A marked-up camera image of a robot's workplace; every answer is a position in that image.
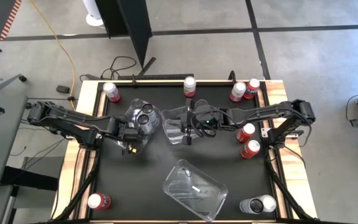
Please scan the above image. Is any white-topped soda can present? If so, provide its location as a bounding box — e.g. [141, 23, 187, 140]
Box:
[258, 194, 278, 213]

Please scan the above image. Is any grey desk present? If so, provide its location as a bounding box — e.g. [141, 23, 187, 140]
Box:
[0, 90, 28, 191]

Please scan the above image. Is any black partition panel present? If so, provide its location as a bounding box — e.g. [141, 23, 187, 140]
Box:
[94, 0, 154, 68]

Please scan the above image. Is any clear plastic bin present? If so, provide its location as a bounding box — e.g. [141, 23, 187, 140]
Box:
[112, 98, 162, 154]
[160, 107, 219, 146]
[162, 159, 229, 222]

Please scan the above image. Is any red Fanta strawberry can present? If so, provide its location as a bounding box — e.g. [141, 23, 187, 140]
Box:
[243, 78, 261, 100]
[87, 192, 112, 210]
[240, 139, 261, 160]
[236, 123, 256, 143]

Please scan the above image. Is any wood and black table frame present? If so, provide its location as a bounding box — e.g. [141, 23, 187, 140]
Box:
[50, 79, 318, 224]

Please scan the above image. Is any long black floor bar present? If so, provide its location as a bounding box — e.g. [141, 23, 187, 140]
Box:
[117, 73, 195, 80]

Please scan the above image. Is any white pedestal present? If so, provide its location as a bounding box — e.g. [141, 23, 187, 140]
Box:
[82, 0, 105, 27]

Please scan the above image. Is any white red sparkling water can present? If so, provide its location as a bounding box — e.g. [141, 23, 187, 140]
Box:
[103, 82, 122, 103]
[229, 81, 247, 103]
[183, 76, 197, 98]

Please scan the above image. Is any yellow cable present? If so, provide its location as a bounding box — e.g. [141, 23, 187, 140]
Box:
[29, 0, 76, 110]

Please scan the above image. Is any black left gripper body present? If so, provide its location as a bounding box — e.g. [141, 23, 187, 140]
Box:
[115, 124, 141, 149]

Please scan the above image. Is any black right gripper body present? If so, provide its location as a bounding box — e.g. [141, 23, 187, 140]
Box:
[183, 106, 222, 138]

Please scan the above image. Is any white Celsius energy drink can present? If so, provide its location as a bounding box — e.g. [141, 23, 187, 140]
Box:
[136, 114, 155, 135]
[239, 197, 264, 215]
[140, 103, 161, 127]

